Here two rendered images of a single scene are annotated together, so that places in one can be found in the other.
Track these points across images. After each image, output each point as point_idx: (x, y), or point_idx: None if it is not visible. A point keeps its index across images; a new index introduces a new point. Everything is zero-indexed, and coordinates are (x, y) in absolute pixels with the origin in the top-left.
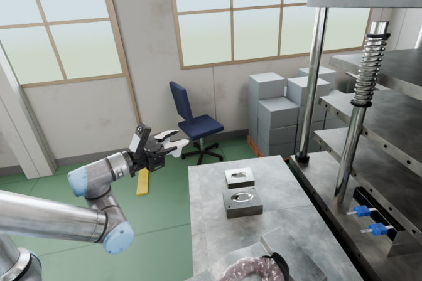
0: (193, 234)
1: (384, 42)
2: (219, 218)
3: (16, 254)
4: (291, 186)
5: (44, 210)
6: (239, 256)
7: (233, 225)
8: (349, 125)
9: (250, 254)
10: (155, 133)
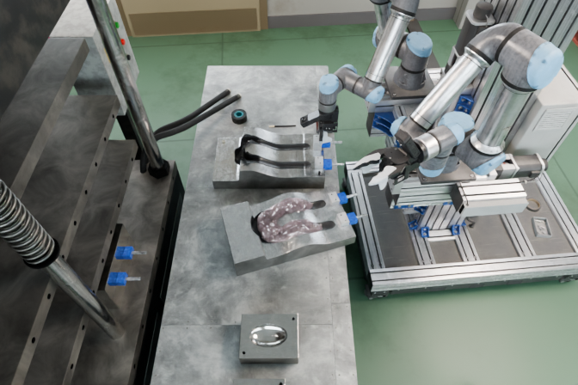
0: (347, 302)
1: None
2: (309, 323)
3: (479, 136)
4: (169, 372)
5: (441, 81)
6: (295, 241)
7: (291, 308)
8: (69, 275)
9: (281, 245)
10: (396, 173)
